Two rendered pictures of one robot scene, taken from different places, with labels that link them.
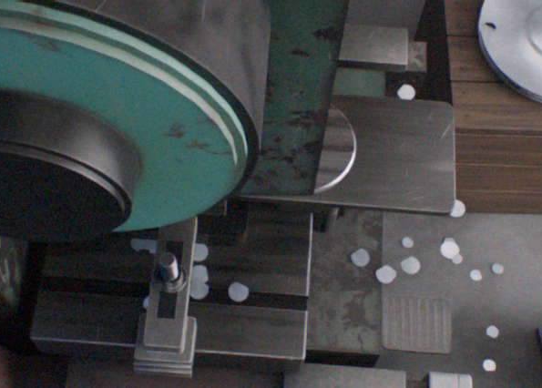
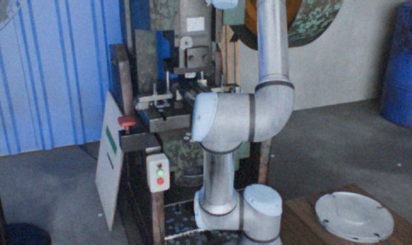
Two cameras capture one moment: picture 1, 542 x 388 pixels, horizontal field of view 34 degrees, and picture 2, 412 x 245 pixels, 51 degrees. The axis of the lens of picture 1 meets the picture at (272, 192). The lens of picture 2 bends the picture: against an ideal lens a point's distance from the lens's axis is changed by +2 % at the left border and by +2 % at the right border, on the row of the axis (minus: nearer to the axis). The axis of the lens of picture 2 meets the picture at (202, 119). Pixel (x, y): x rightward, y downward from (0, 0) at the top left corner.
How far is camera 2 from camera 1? 1.61 m
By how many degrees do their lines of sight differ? 60
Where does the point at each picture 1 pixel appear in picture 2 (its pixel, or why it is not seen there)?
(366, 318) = (171, 138)
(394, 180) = not seen: hidden behind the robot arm
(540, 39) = (341, 207)
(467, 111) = (294, 202)
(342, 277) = (180, 133)
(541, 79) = (324, 213)
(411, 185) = not seen: hidden behind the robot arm
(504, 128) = (296, 213)
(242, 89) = not seen: outside the picture
